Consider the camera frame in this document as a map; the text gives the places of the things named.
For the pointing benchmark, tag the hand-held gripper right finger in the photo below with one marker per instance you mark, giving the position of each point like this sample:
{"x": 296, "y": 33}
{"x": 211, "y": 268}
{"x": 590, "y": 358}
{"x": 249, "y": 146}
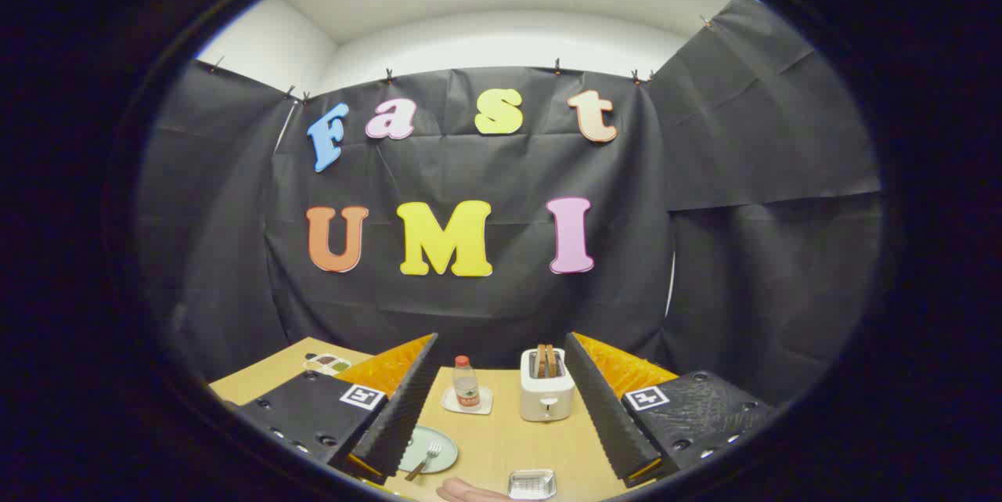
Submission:
{"x": 607, "y": 416}

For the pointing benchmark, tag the black backdrop cloth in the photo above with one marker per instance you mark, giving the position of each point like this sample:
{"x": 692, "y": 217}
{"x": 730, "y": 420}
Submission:
{"x": 485, "y": 173}

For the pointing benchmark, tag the white divided sauce dish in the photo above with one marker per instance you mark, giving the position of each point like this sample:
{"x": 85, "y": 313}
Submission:
{"x": 327, "y": 363}

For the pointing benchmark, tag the brown toast slice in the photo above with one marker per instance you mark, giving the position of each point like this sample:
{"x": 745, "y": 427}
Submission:
{"x": 540, "y": 361}
{"x": 551, "y": 361}

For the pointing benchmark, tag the white toaster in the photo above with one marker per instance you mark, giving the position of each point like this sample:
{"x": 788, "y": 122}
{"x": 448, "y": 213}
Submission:
{"x": 544, "y": 400}

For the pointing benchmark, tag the white square coaster tray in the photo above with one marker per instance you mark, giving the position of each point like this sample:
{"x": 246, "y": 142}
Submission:
{"x": 485, "y": 404}

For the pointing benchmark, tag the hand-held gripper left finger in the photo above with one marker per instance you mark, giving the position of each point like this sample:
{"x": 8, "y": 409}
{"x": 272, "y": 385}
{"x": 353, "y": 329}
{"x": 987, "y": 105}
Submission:
{"x": 399, "y": 416}

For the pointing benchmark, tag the pale green plate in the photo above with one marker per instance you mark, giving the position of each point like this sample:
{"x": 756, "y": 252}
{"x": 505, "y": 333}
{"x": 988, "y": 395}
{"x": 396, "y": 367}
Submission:
{"x": 423, "y": 439}

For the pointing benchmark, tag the clear plastic water bottle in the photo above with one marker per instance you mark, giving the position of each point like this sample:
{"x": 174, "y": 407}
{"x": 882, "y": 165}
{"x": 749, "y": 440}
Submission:
{"x": 466, "y": 382}

